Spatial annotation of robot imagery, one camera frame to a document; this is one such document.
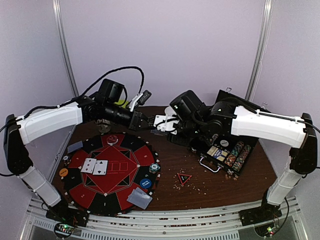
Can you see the blue small blind button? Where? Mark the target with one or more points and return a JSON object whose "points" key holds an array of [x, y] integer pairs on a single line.
{"points": [[145, 183]]}

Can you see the dealt blue card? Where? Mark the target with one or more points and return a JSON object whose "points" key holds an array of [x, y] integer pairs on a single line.
{"points": [[139, 193], [139, 202]]}

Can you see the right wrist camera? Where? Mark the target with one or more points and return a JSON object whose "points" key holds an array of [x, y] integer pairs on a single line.
{"points": [[165, 123]]}

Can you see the white printed mug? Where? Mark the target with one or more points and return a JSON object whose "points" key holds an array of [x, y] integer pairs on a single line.
{"points": [[104, 126]]}

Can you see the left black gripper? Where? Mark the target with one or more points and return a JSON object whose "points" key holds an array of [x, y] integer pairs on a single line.
{"points": [[136, 118]]}

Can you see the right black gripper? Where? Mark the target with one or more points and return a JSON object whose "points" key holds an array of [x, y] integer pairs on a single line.
{"points": [[177, 138]]}

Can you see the clear dealer button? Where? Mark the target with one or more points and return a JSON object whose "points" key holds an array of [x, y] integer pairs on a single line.
{"points": [[112, 140]]}

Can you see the aluminium front rail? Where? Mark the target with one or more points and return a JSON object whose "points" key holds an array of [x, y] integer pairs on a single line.
{"points": [[216, 223]]}

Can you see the orange big blind button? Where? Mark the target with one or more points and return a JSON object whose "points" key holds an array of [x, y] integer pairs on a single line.
{"points": [[63, 172]]}

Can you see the right arm base board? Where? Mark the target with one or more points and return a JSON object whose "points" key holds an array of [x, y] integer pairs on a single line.
{"points": [[262, 217]]}

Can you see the single blue playing card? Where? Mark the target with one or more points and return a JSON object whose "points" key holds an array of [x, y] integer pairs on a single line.
{"points": [[74, 147]]}

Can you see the chrome case handle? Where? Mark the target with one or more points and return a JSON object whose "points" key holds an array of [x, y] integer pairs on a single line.
{"points": [[210, 165]]}

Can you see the green bowl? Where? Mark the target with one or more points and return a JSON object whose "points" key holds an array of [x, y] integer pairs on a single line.
{"points": [[122, 103]]}

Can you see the left aluminium post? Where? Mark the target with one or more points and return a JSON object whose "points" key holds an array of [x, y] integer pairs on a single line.
{"points": [[64, 48]]}

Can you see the right aluminium post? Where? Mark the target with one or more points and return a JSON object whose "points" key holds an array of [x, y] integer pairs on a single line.
{"points": [[260, 51]]}

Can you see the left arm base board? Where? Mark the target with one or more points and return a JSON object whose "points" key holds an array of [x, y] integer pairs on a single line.
{"points": [[65, 227]]}

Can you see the round red black poker mat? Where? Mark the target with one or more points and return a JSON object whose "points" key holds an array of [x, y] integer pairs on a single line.
{"points": [[128, 163]]}

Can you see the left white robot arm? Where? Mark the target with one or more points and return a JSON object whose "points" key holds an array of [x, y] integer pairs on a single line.
{"points": [[21, 131]]}

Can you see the red black triangle token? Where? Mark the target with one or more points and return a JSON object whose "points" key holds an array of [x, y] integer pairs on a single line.
{"points": [[183, 178]]}

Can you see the blue playing card deck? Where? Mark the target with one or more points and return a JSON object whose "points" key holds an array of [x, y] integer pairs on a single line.
{"points": [[158, 132]]}

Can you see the poker chip row two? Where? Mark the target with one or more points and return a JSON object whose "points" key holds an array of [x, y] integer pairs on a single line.
{"points": [[240, 160]]}

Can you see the teal poker chip stack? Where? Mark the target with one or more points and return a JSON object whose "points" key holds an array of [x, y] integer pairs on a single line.
{"points": [[154, 168]]}

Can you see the three of diamonds card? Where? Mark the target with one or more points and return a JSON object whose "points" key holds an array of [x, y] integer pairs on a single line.
{"points": [[88, 165]]}

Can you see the aluminium post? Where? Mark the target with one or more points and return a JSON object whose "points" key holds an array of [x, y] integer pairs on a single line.
{"points": [[260, 51], [64, 48]]}

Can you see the white round button in case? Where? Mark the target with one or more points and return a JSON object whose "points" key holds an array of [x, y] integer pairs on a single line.
{"points": [[224, 143]]}

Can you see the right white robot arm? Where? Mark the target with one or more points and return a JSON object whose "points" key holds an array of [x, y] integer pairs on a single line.
{"points": [[297, 132]]}

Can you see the small poker chip stack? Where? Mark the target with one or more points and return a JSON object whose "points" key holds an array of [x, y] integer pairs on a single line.
{"points": [[66, 160]]}

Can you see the boxed card deck in case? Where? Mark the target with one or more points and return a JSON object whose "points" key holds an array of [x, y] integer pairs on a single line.
{"points": [[217, 153]]}

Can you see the clubs face-up card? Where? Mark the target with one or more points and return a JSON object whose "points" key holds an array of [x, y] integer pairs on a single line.
{"points": [[100, 168]]}

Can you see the black poker chip case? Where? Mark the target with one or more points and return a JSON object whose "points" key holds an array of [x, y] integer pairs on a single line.
{"points": [[201, 148]]}

